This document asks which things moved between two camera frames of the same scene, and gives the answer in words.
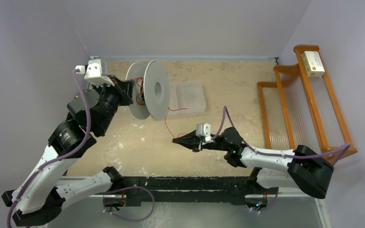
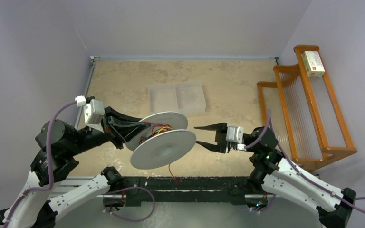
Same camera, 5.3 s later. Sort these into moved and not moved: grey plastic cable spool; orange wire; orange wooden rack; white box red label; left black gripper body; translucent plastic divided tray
Moved: left black gripper body; orange wire; grey plastic cable spool
Not moved: orange wooden rack; translucent plastic divided tray; white box red label
